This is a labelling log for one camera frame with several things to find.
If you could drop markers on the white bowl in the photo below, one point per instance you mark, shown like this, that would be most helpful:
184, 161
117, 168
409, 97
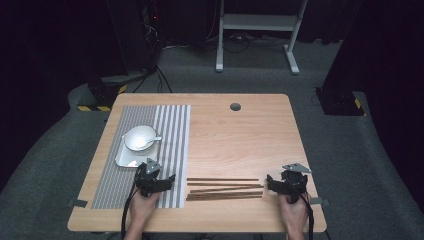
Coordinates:
138, 136

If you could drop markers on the person's left hand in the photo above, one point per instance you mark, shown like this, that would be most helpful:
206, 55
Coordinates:
143, 206

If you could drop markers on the white spoon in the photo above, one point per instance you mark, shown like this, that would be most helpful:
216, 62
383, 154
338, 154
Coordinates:
155, 138

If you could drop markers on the black equipment rack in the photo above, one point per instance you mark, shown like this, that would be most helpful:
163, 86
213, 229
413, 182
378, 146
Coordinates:
140, 33

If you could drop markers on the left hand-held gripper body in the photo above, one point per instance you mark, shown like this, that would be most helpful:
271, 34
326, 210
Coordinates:
148, 183

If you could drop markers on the grey round table grommet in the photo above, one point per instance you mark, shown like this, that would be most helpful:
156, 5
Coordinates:
235, 107

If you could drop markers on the white metal stand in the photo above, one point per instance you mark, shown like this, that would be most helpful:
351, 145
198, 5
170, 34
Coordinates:
256, 21

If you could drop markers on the grey tape piece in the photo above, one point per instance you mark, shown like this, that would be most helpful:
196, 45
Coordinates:
78, 202
320, 201

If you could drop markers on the white square plate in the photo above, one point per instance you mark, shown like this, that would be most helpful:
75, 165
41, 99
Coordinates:
125, 160

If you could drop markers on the black base with yellow stripes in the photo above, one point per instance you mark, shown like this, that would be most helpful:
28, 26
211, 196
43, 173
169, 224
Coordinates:
340, 103
103, 93

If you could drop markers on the person's right hand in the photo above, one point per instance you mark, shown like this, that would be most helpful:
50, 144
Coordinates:
295, 215

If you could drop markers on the grey striped placemat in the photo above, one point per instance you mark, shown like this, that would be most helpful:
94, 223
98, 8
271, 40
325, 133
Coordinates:
173, 150

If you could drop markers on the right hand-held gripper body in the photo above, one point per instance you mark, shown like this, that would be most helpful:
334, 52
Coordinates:
293, 183

